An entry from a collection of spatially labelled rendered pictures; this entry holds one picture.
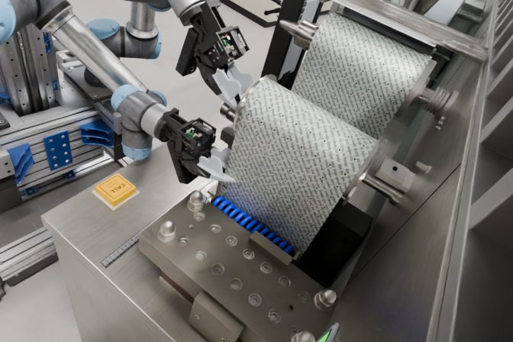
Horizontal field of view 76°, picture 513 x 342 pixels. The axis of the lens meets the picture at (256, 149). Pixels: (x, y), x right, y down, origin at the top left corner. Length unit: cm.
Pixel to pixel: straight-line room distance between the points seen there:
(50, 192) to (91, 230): 102
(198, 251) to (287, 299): 19
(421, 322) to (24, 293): 173
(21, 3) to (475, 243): 84
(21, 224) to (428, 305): 168
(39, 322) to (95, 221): 95
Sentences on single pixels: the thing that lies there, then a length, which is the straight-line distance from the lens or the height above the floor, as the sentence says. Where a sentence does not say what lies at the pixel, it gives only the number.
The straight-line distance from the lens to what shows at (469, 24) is 151.
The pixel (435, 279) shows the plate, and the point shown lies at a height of 144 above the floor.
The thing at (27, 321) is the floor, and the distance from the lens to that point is 180.
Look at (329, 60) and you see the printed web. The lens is 77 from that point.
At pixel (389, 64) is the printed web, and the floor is 138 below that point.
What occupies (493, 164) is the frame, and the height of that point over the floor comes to 146.
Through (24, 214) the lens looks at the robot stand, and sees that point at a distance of 182.
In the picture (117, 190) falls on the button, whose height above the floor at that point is 92.
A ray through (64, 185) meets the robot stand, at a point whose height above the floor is 21.
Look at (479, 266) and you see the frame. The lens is 28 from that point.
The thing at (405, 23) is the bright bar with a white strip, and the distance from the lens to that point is 78.
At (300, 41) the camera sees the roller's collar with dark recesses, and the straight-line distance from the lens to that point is 84.
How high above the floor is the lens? 162
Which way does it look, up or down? 40 degrees down
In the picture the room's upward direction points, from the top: 19 degrees clockwise
